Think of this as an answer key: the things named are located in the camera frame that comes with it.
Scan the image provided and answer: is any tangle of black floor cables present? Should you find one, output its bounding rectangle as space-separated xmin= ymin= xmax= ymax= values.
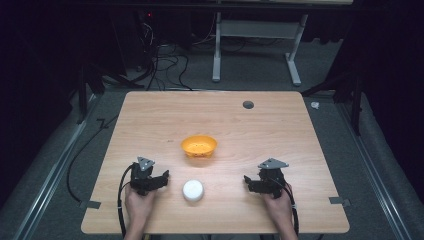
xmin=145 ymin=41 xmax=194 ymax=92

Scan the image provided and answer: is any dark computer tower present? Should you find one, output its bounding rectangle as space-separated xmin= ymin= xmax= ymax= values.
xmin=132 ymin=9 xmax=160 ymax=72

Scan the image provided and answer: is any grey tape piece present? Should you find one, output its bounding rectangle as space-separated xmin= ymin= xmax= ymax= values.
xmin=79 ymin=199 xmax=102 ymax=210
xmin=328 ymin=196 xmax=352 ymax=208

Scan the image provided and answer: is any long black floor cable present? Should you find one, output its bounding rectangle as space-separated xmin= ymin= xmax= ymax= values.
xmin=65 ymin=114 xmax=120 ymax=204

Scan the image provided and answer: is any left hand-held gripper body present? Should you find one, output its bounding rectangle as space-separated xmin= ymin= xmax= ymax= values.
xmin=129 ymin=156 xmax=158 ymax=197

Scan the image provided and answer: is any black tripod stand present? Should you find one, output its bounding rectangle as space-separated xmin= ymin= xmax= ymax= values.
xmin=75 ymin=62 xmax=146 ymax=125
xmin=300 ymin=70 xmax=365 ymax=137

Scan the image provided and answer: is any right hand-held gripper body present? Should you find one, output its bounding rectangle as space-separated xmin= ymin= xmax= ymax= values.
xmin=257 ymin=157 xmax=290 ymax=200

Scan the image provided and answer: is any white metal desk frame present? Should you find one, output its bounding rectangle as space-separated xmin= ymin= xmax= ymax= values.
xmin=211 ymin=11 xmax=310 ymax=87

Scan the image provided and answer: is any metal floor rail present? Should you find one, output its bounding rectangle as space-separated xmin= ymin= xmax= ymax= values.
xmin=11 ymin=93 xmax=103 ymax=240
xmin=336 ymin=99 xmax=414 ymax=240

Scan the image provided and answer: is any person's right hand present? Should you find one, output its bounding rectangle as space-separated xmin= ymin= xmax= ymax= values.
xmin=262 ymin=182 xmax=295 ymax=230

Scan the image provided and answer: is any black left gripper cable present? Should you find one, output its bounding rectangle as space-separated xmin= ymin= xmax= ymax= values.
xmin=116 ymin=163 xmax=135 ymax=240

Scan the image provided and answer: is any orange plastic bowl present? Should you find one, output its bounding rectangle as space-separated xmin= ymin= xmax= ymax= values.
xmin=180 ymin=134 xmax=219 ymax=159

